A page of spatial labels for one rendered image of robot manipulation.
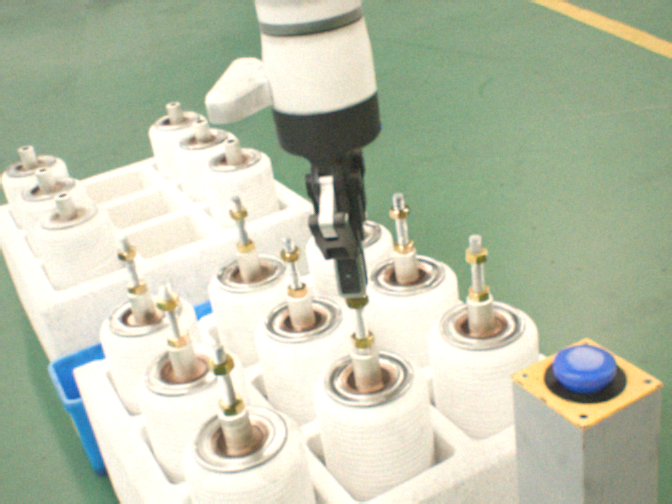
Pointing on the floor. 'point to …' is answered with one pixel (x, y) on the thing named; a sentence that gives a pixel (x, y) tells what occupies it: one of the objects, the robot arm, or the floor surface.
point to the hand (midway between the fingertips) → (351, 269)
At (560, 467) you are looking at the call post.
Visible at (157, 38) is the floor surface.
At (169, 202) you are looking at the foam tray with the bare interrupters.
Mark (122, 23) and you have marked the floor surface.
